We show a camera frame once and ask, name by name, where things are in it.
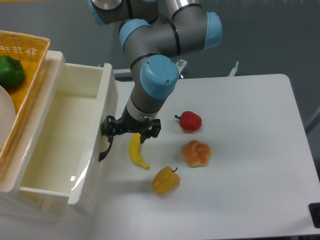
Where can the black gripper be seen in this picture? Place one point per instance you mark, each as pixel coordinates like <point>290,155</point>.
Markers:
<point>147,128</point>

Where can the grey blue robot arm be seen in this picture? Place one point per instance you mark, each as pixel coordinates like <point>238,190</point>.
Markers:
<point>149,41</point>

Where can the white drawer cabinet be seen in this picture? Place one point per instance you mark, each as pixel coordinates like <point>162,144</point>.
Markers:
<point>14,198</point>

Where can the yellow toy banana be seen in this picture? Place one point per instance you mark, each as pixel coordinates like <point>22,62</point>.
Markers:
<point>134,150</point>

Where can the red toy bell pepper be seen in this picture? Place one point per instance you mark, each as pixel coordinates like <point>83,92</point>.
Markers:
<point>189,121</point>

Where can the yellow toy bell pepper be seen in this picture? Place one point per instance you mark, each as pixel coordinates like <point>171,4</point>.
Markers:
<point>165,180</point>

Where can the orange toy bread roll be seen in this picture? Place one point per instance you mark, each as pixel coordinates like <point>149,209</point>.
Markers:
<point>196,154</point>

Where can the white plate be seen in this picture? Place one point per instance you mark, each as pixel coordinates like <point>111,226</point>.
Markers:
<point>7,115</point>

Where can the yellow woven basket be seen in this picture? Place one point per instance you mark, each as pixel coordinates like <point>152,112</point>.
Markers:
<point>31,50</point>

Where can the green toy bell pepper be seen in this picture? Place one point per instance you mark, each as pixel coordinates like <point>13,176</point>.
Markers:
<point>12,73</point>

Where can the black object at edge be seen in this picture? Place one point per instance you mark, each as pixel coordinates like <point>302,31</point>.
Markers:
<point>314,209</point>

